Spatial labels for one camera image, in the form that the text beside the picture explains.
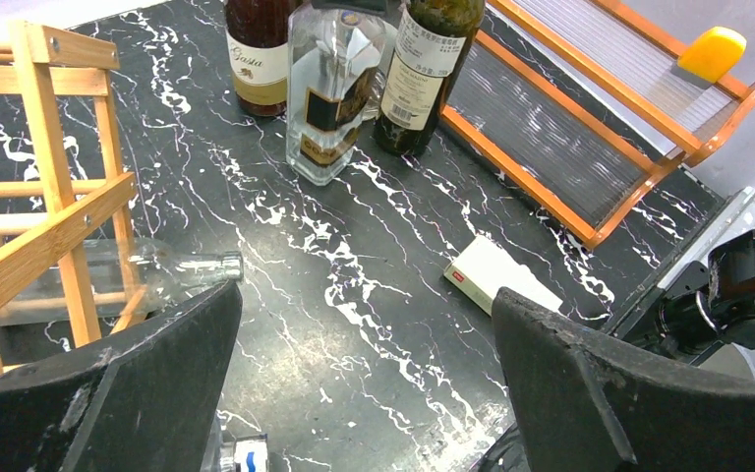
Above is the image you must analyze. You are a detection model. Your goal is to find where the clear labelled liquor bottle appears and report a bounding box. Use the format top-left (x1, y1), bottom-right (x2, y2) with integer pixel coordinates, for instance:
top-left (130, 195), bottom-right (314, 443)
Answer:
top-left (364, 21), bottom-right (397, 121)

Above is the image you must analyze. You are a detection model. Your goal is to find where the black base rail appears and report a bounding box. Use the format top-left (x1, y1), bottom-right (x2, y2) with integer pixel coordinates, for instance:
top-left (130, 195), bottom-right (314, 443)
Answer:
top-left (474, 189), bottom-right (755, 471)

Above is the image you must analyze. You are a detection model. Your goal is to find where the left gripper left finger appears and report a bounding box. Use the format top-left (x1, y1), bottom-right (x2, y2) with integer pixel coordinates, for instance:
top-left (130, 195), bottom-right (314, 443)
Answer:
top-left (0, 283), bottom-right (243, 471)

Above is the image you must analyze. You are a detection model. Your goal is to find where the clear silver-cap bottle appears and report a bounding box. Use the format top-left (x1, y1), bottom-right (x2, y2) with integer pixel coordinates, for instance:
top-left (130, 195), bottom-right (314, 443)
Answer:
top-left (0, 238), bottom-right (245, 326)

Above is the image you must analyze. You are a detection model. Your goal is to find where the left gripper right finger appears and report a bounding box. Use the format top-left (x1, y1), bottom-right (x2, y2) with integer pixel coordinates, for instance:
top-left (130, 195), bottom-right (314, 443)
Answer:
top-left (493, 289), bottom-right (755, 471)

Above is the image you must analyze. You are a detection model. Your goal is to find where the wooden wine rack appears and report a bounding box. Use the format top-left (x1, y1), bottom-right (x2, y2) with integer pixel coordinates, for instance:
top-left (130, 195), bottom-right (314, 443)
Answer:
top-left (0, 20), bottom-right (146, 376)

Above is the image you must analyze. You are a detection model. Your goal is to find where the yellow sponge block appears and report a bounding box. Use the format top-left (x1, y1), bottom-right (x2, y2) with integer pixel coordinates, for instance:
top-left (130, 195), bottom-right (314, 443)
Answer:
top-left (670, 27), bottom-right (747, 89)

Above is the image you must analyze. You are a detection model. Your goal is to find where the clear black-cap bottle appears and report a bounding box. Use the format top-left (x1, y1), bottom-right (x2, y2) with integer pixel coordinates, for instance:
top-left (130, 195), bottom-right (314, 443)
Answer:
top-left (285, 1), bottom-right (388, 186)

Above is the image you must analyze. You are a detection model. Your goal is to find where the brown gold-cap wine bottle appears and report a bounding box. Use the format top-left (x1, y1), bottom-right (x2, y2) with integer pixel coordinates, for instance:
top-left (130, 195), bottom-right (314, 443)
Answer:
top-left (223, 0), bottom-right (301, 117)

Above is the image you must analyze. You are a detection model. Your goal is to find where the white rectangular box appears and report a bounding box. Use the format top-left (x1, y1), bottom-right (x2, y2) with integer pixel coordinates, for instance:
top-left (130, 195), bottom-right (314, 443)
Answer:
top-left (443, 235), bottom-right (562, 317)

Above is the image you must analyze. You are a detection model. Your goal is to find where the dark green black-cap wine bottle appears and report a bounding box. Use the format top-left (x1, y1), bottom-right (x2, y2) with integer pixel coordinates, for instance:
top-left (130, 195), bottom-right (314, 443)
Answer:
top-left (373, 0), bottom-right (486, 156)

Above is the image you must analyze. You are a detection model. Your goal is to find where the clear square blue-label bottle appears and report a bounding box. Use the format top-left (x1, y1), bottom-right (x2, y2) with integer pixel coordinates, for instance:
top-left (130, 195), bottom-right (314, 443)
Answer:
top-left (200, 417), bottom-right (270, 472)

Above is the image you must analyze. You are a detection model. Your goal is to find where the orange tiered shelf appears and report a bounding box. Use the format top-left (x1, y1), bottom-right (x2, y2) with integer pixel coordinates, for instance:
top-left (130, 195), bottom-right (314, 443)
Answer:
top-left (441, 1), bottom-right (755, 248)

